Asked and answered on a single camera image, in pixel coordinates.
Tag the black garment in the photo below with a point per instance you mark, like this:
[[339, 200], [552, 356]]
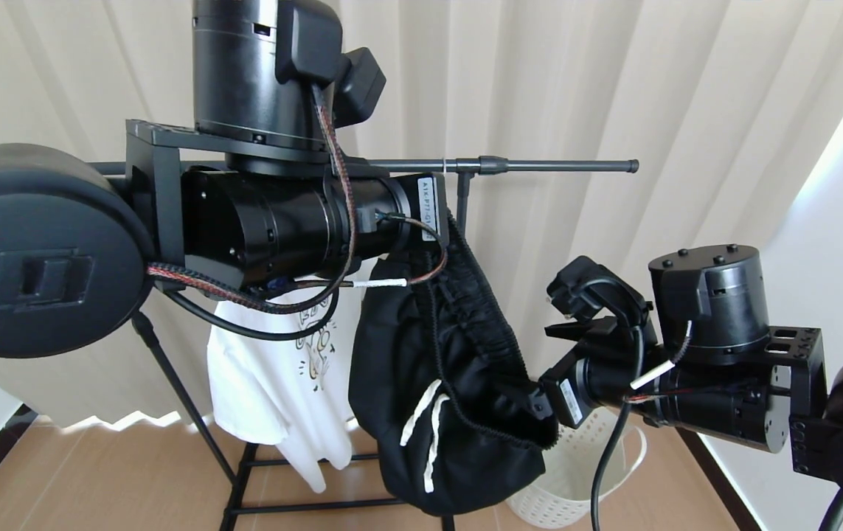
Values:
[[406, 354]]

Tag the beige curtain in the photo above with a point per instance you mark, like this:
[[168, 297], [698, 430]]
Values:
[[613, 74]]

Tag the white laundry basket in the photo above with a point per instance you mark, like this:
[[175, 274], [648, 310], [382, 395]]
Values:
[[576, 487]]

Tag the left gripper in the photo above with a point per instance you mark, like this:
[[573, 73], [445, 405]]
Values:
[[281, 221]]

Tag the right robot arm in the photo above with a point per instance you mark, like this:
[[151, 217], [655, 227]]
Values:
[[716, 302]]

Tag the white printed shirt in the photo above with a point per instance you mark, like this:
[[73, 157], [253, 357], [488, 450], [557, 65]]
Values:
[[266, 383]]

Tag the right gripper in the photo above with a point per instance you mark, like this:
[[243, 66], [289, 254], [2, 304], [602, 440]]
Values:
[[701, 409]]

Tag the black clothes rack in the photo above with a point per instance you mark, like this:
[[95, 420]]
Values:
[[539, 165]]

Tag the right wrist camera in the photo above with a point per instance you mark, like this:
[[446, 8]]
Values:
[[583, 284]]

